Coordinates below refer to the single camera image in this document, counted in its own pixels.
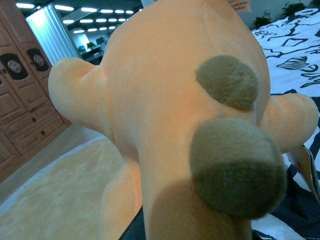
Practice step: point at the potted plant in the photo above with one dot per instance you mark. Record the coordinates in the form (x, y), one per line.
(261, 21)
(291, 8)

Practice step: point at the right potted plant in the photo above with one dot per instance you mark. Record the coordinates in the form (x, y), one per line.
(291, 8)

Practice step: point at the white curtain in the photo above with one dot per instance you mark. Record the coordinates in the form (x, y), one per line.
(51, 34)

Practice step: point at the middle potted plant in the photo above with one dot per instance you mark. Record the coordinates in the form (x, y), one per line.
(261, 21)

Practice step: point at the yellow white round rug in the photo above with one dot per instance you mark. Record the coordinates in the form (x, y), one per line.
(63, 200)

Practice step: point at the yellow plush dinosaur toy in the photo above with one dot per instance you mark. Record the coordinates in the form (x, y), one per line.
(183, 92)

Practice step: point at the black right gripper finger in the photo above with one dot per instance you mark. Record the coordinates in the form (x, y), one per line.
(136, 228)

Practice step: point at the black white patterned bedsheet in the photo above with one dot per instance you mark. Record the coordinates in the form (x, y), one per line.
(292, 49)

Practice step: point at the wooden wardrobe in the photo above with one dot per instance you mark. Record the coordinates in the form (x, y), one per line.
(28, 119)

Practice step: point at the plush toy paper tag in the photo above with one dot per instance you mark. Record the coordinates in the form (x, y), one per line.
(303, 161)

